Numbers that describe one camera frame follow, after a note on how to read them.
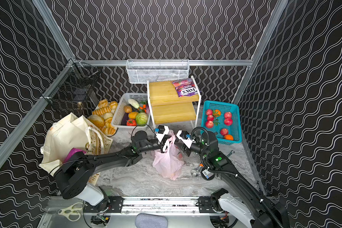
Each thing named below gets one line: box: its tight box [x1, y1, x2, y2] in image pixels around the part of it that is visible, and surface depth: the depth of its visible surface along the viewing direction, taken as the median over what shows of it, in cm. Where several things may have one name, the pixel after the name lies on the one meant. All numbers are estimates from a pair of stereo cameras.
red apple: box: [224, 117, 234, 126], surface depth 108 cm
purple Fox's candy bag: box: [171, 77, 198, 98], surface depth 82 cm
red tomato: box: [126, 118, 138, 127], surface depth 105 cm
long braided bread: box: [91, 106, 112, 116], surface depth 115 cm
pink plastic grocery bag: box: [152, 129, 185, 181], surface depth 71 cm
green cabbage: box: [135, 112, 149, 127], surface depth 103 cm
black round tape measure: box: [200, 167, 216, 181], surface depth 85 cm
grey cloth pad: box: [134, 212, 169, 228], surface depth 69 cm
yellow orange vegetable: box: [128, 111, 139, 120], surface depth 109 cm
